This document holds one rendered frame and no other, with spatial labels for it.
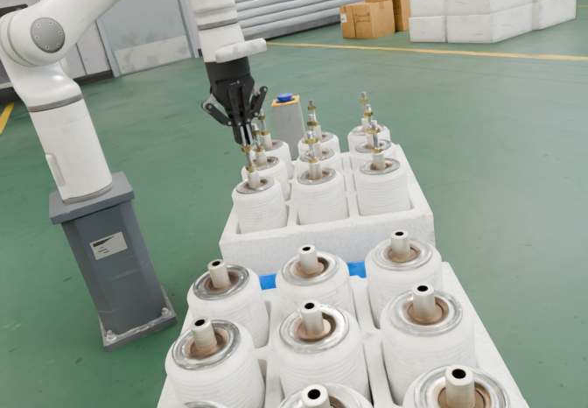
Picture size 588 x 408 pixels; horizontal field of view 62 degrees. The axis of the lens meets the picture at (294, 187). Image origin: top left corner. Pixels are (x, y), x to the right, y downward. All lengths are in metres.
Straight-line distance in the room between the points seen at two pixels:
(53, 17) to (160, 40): 5.09
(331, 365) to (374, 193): 0.44
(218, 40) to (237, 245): 0.36
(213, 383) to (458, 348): 0.25
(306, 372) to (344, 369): 0.04
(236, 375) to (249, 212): 0.43
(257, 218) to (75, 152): 0.34
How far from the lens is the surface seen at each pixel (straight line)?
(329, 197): 0.88
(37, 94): 0.93
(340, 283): 0.61
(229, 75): 0.84
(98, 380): 1.01
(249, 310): 0.63
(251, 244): 0.90
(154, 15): 5.98
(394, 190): 0.89
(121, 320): 1.04
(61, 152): 0.94
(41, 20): 0.90
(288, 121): 1.27
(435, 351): 0.51
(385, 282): 0.61
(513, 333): 0.91
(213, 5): 0.83
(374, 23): 4.67
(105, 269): 0.99
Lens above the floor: 0.59
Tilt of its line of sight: 22 degrees down
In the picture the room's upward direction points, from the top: 11 degrees counter-clockwise
